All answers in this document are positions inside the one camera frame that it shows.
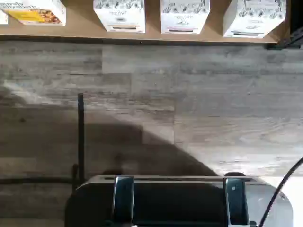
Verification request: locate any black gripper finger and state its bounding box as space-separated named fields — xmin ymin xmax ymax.
xmin=223 ymin=177 xmax=250 ymax=227
xmin=113 ymin=175 xmax=135 ymax=227

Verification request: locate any white box green strip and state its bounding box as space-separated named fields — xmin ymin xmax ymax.
xmin=223 ymin=0 xmax=287 ymax=38

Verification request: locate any wooden low shelf board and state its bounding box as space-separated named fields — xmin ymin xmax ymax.
xmin=0 ymin=0 xmax=291 ymax=46

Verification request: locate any white box orange strip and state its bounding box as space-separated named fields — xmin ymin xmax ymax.
xmin=93 ymin=0 xmax=146 ymax=33

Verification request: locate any white box pink strip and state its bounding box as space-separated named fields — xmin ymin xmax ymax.
xmin=160 ymin=0 xmax=211 ymax=35

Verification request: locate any black metal rod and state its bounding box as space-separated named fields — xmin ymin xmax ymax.
xmin=77 ymin=93 xmax=85 ymax=187

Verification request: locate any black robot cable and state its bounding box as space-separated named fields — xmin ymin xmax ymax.
xmin=258 ymin=156 xmax=303 ymax=227

